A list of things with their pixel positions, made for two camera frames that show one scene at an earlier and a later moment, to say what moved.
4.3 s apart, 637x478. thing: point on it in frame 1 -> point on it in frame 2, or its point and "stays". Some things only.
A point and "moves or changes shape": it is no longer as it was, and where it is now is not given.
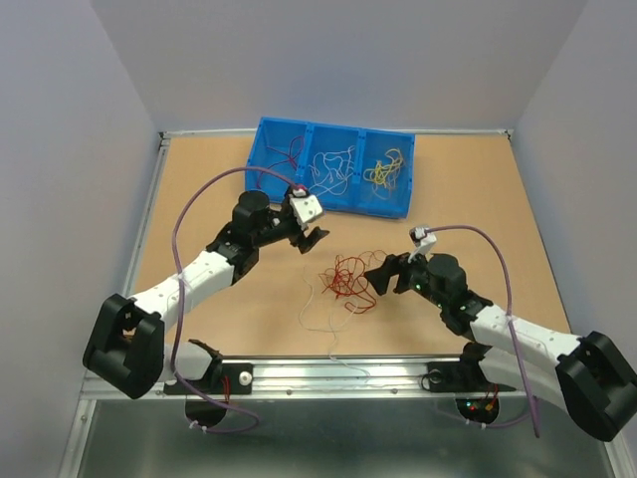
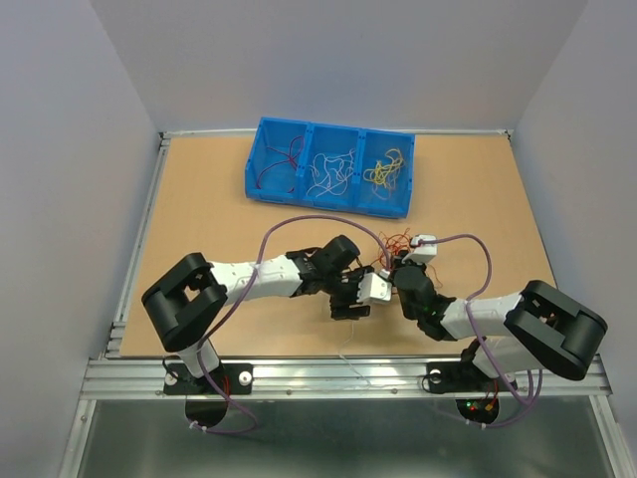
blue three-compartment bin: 353,169 stays
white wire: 331,169 stays
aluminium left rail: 147,214 stays
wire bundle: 342,279 moves or changes shape
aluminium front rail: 348,375 stays
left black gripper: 307,243 -> 339,309
